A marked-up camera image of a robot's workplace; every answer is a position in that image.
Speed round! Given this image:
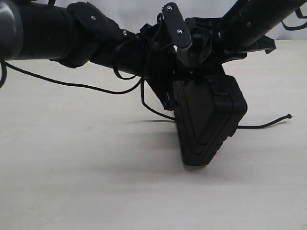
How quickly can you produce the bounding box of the black plastic carrying case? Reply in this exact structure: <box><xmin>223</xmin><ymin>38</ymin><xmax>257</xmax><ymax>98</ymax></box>
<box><xmin>173</xmin><ymin>69</ymin><xmax>248</xmax><ymax>167</ymax></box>

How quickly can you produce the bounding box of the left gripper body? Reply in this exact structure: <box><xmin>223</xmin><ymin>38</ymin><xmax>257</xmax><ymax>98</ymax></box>
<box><xmin>136</xmin><ymin>23</ymin><xmax>176</xmax><ymax>81</ymax></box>

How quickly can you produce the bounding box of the white backdrop curtain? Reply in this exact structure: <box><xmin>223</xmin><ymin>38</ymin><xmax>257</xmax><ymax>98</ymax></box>
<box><xmin>0</xmin><ymin>0</ymin><xmax>307</xmax><ymax>43</ymax></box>

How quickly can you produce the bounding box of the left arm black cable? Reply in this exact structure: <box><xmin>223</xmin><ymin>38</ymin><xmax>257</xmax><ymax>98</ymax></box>
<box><xmin>0</xmin><ymin>13</ymin><xmax>168</xmax><ymax>88</ymax></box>

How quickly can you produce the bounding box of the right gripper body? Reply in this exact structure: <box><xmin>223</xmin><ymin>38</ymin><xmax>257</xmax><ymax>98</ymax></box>
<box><xmin>185</xmin><ymin>17</ymin><xmax>275</xmax><ymax>64</ymax></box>

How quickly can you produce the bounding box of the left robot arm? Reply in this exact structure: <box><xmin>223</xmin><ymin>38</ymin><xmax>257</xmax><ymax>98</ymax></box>
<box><xmin>0</xmin><ymin>0</ymin><xmax>231</xmax><ymax>111</ymax></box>

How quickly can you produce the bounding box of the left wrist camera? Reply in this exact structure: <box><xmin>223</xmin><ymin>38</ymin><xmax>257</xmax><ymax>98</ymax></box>
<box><xmin>160</xmin><ymin>2</ymin><xmax>204</xmax><ymax>67</ymax></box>

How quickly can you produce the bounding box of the black braided rope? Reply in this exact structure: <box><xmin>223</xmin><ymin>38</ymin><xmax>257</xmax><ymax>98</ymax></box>
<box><xmin>4</xmin><ymin>61</ymin><xmax>293</xmax><ymax>131</ymax></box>

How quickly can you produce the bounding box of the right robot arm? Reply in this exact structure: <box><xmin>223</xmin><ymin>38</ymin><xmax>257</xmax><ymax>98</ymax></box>
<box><xmin>185</xmin><ymin>0</ymin><xmax>306</xmax><ymax>66</ymax></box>

